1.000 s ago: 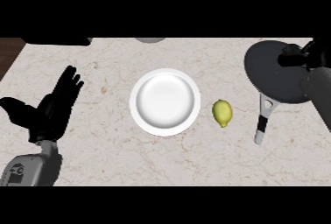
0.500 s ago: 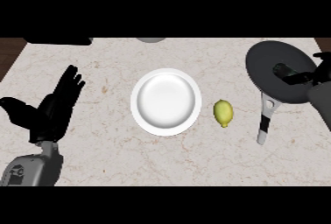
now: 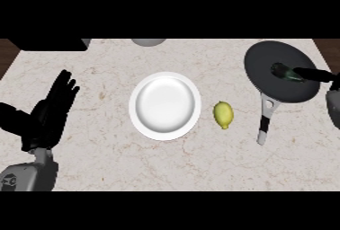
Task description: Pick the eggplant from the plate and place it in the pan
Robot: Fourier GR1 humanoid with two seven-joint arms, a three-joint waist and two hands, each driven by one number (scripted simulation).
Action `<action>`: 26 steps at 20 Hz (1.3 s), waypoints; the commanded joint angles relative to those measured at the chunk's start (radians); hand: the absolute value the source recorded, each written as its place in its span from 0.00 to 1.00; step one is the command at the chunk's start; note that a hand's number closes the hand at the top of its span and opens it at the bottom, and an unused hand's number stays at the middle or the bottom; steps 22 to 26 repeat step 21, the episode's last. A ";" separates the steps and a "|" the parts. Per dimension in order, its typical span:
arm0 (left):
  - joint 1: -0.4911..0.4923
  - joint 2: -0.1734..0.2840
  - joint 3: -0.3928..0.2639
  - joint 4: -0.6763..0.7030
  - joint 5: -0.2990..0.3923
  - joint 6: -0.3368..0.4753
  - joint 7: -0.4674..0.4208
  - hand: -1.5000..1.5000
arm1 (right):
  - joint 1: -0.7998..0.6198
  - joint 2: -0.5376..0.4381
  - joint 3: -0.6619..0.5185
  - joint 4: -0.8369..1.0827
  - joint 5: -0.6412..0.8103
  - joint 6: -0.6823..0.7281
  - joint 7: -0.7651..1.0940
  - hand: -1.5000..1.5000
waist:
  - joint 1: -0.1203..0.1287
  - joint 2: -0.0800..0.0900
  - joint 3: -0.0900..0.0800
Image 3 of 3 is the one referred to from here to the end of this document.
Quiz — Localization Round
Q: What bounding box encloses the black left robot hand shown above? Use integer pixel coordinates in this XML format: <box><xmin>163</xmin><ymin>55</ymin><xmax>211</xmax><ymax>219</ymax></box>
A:
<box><xmin>0</xmin><ymin>69</ymin><xmax>82</xmax><ymax>153</ymax></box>

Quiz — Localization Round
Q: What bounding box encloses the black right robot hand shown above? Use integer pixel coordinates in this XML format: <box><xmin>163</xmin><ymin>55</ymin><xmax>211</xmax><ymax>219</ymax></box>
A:
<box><xmin>292</xmin><ymin>66</ymin><xmax>340</xmax><ymax>92</ymax></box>

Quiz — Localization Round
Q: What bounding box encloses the dark green eggplant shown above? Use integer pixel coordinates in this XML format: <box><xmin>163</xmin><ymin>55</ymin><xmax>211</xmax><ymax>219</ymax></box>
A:
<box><xmin>268</xmin><ymin>62</ymin><xmax>307</xmax><ymax>83</ymax></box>

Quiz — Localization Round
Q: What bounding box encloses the dark grey frying pan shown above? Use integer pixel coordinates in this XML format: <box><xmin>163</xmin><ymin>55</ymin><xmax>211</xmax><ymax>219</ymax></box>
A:
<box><xmin>242</xmin><ymin>40</ymin><xmax>320</xmax><ymax>146</ymax></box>

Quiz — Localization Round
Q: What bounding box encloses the white round plate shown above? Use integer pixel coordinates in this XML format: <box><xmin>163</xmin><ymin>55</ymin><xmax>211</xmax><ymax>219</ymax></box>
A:
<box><xmin>126</xmin><ymin>71</ymin><xmax>202</xmax><ymax>142</ymax></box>

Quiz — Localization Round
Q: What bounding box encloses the yellow lemon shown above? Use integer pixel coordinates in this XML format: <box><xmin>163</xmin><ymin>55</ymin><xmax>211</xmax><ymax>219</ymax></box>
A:
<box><xmin>212</xmin><ymin>101</ymin><xmax>234</xmax><ymax>130</ymax></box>

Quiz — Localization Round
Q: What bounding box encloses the grey round bowl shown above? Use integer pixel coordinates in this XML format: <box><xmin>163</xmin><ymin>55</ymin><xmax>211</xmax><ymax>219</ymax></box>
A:
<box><xmin>129</xmin><ymin>38</ymin><xmax>166</xmax><ymax>48</ymax></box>

